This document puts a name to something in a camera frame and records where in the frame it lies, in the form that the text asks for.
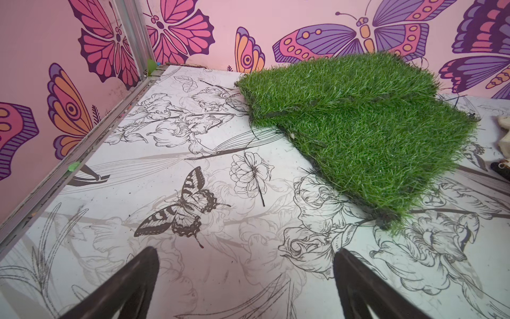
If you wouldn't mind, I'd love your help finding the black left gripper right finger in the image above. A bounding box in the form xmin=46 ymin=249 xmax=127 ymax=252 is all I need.
xmin=333 ymin=249 xmax=428 ymax=319

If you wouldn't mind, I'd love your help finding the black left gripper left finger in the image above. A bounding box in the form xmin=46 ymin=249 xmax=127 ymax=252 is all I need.
xmin=62 ymin=247 xmax=160 ymax=319

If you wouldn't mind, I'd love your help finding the green artificial grass mat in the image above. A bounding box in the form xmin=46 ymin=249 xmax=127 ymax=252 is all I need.
xmin=236 ymin=52 xmax=478 ymax=231

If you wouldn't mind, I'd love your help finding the aluminium frame post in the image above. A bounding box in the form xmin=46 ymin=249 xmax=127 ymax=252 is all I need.
xmin=114 ymin=0 xmax=155 ymax=78

